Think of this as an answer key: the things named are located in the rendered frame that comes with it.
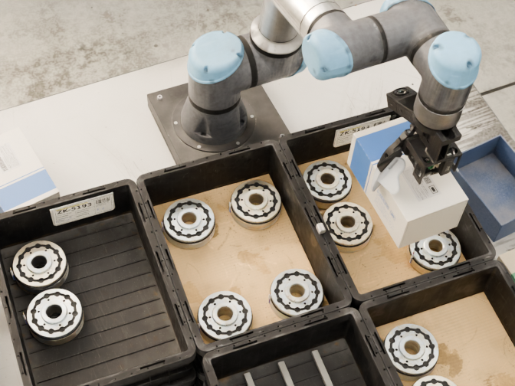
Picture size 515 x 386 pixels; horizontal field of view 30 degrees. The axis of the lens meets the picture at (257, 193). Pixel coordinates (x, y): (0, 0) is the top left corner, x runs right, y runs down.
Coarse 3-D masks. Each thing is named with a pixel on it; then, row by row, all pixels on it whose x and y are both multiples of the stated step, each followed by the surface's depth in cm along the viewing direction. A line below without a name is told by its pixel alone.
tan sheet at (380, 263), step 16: (320, 160) 203; (336, 160) 204; (352, 176) 202; (352, 192) 199; (320, 208) 197; (368, 208) 197; (384, 240) 193; (352, 256) 191; (368, 256) 191; (384, 256) 191; (400, 256) 191; (352, 272) 189; (368, 272) 189; (384, 272) 189; (400, 272) 189; (416, 272) 189; (368, 288) 187
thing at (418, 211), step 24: (360, 144) 168; (384, 144) 168; (360, 168) 172; (408, 168) 166; (384, 192) 165; (408, 192) 163; (432, 192) 163; (456, 192) 163; (384, 216) 168; (408, 216) 160; (432, 216) 162; (456, 216) 166; (408, 240) 166
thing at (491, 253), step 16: (368, 112) 199; (384, 112) 199; (320, 128) 196; (336, 128) 196; (288, 160) 191; (304, 192) 187; (464, 208) 186; (480, 224) 184; (336, 256) 179; (480, 256) 181; (432, 272) 178; (448, 272) 178; (352, 288) 175; (384, 288) 176; (400, 288) 176
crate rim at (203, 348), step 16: (256, 144) 193; (272, 144) 193; (192, 160) 190; (208, 160) 190; (144, 176) 187; (160, 176) 188; (288, 176) 189; (144, 192) 185; (304, 208) 185; (160, 240) 179; (320, 240) 181; (176, 272) 176; (336, 272) 177; (176, 288) 174; (336, 304) 173; (288, 320) 171; (304, 320) 171; (192, 336) 169
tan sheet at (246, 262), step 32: (224, 192) 198; (160, 224) 193; (224, 224) 193; (288, 224) 194; (192, 256) 189; (224, 256) 189; (256, 256) 190; (288, 256) 190; (192, 288) 185; (224, 288) 185; (256, 288) 186; (224, 320) 182; (256, 320) 182
